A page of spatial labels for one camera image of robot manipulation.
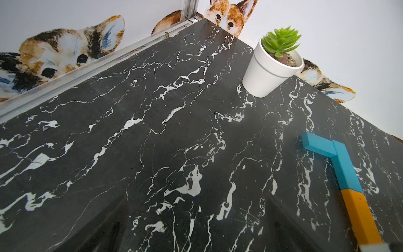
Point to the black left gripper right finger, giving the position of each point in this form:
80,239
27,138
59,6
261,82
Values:
287,233

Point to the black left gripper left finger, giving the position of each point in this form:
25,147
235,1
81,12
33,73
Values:
102,234

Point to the orange block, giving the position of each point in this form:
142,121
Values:
361,218

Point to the teal block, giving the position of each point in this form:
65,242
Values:
318,145
344,169

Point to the white small plant pot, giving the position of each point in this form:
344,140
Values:
264,74

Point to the small green plant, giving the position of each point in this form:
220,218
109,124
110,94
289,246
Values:
281,41

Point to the left aluminium frame post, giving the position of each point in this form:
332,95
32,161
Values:
189,9

